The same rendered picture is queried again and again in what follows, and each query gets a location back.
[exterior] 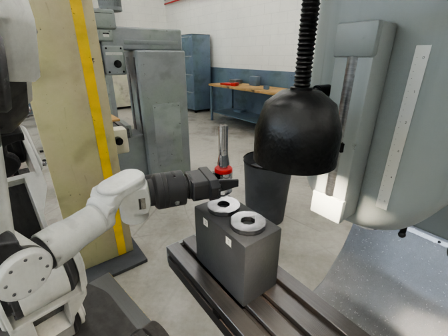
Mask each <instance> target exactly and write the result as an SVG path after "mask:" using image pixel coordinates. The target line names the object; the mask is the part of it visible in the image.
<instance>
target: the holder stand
mask: <svg viewBox="0 0 448 336"><path fill-rule="evenodd" d="M195 230H196V244H197V258H198V260H200V262H202V264H203V265H204V266H205V267H206V268H207V269H208V270H209V271H210V272H211V273H212V274H213V276H214V277H215V278H216V279H217V280H218V281H219V282H220V283H221V284H222V285H223V286H224V288H226V290H228V292H230V294H232V296H233V297H234V298H235V299H236V300H237V301H238V302H239V303H240V304H241V305H242V306H243V307H244V306H246V305H247V304H248V303H250V302H252V301H253V300H254V299H256V298H257V297H258V296H260V295H262V294H263V293H264V292H266V291H267V290H269V289H270V288H272V287H273V286H275V285H276V280H277V268H278V260H279V248H280V241H281V228H280V227H279V226H277V225H276V224H274V223H272V222H271V221H269V220H268V219H266V218H264V217H263V216H262V215H260V214H258V213H256V212H255V211H254V210H252V209H250V208H248V207H247V206H246V205H244V204H242V203H241V202H239V201H238V200H236V199H234V198H232V197H231V196H230V195H228V196H226V197H221V198H219V199H216V200H212V201H208V202H205V203H202V204H200V205H197V206H195Z"/></svg>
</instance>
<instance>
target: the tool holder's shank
mask: <svg viewBox="0 0 448 336"><path fill-rule="evenodd" d="M217 164H218V166H219V168H220V169H227V168H228V165H229V156H228V125H226V124H220V125H219V157H218V162H217Z"/></svg>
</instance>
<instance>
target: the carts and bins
mask: <svg viewBox="0 0 448 336"><path fill-rule="evenodd" d="M253 152H254V151H252V152H250V153H247V154H245V155H244V156H243V158H244V160H243V161H244V174H245V205H246V206H247V207H248V208H250V209H252V210H254V211H255V212H256V213H258V214H260V215H262V216H263V217H264V218H266V219H268V220H269V221H271V222H272V223H274V224H276V225H279V224H280V223H281V222H282V221H283V218H284V213H285V206H286V202H287V196H288V191H289V185H290V180H291V175H286V174H281V173H276V172H273V171H270V170H267V169H264V168H262V167H261V166H259V165H258V164H256V162H255V161H254V159H253Z"/></svg>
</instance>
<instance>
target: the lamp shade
mask: <svg viewBox="0 0 448 336"><path fill-rule="evenodd" d="M342 135H343V134H342V129H341V122H340V117H339V110H338V106H337V104H336V103H335V102H334V101H333V100H332V99H330V98H329V97H328V96H327V95H326V94H324V92H322V91H319V90H314V89H313V87H309V88H296V87H294V86H292V87H290V89H283V90H280V91H279V92H278V93H276V94H275V95H274V96H272V97H270V98H269V99H268V100H266V101H265V102H264V105H263V108H262V110H261V113H260V116H259V118H258V120H257V124H256V126H255V137H254V152H253V159H254V161H255V162H256V164H258V165H259V166H261V167H262V168H264V169H267V170H270V171H273V172H276V173H281V174H286V175H296V176H314V175H322V174H326V173H329V172H331V171H333V170H334V169H335V168H336V167H337V162H338V157H339V150H340V146H341V139H342Z"/></svg>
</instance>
